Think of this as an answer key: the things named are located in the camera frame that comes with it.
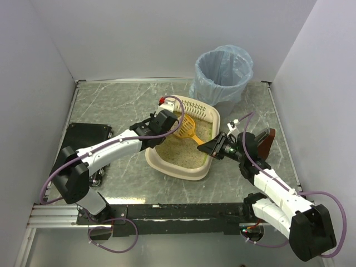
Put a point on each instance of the beige cat litter pellets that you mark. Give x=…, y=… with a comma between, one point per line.
x=184, y=152

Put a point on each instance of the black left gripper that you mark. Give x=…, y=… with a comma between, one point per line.
x=172, y=121

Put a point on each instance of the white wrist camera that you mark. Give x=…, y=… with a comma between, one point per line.
x=165, y=105
x=232, y=126

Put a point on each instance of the brown wooden metronome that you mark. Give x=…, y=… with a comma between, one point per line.
x=265, y=140

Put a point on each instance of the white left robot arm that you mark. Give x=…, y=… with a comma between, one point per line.
x=73, y=168

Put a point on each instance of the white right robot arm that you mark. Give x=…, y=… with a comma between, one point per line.
x=307, y=227

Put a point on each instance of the aluminium frame rail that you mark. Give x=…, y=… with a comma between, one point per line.
x=53, y=217

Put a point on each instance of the orange plastic litter scoop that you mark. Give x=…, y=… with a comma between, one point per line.
x=187, y=129

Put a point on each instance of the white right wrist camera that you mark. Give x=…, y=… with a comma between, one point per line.
x=232, y=126

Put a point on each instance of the grey bin with blue bag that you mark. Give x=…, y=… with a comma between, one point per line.
x=221, y=76

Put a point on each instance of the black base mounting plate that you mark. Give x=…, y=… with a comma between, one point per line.
x=150, y=219

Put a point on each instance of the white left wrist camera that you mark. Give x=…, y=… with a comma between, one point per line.
x=165, y=105

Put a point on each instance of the beige green litter box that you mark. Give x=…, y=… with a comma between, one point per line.
x=195, y=109

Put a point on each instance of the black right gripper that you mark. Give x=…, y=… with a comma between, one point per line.
x=216, y=144

